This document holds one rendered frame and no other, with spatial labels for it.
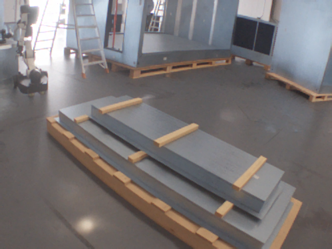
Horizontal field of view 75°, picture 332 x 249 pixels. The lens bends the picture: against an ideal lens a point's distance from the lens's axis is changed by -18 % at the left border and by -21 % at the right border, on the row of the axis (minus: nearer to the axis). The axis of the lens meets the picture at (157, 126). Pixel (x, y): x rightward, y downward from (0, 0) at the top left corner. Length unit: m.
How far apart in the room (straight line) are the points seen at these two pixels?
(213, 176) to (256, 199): 0.32
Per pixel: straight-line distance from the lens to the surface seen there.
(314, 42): 6.34
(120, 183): 1.84
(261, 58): 8.01
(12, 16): 14.32
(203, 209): 1.55
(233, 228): 1.51
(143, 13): 4.38
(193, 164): 1.68
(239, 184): 1.54
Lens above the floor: 1.28
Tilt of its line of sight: 26 degrees down
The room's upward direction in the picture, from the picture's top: 8 degrees clockwise
